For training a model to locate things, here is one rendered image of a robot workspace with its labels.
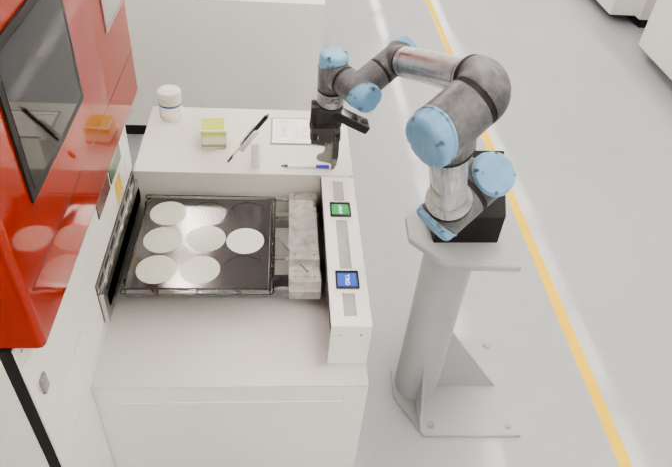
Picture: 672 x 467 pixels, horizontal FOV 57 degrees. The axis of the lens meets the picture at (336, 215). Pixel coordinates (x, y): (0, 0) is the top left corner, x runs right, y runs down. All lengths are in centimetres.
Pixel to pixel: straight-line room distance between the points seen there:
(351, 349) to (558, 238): 202
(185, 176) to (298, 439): 78
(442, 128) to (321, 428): 83
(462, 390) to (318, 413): 106
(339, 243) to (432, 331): 66
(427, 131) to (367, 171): 229
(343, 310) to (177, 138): 81
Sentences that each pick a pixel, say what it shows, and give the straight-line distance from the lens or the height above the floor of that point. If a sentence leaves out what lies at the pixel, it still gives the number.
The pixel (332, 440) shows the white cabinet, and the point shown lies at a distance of 169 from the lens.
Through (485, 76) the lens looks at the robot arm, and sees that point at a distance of 124.
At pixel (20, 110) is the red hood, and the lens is 98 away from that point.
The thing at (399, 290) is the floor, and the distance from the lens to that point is 283.
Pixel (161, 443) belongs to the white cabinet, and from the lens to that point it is 171.
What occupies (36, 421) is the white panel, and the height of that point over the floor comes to 102.
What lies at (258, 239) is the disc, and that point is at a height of 90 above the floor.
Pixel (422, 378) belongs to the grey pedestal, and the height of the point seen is 18.
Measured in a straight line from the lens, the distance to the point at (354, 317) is 144.
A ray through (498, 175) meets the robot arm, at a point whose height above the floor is 115.
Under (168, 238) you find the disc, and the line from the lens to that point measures 171.
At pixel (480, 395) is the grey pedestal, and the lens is 255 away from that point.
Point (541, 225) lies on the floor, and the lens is 338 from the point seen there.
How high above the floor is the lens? 206
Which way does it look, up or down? 41 degrees down
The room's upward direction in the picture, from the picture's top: 5 degrees clockwise
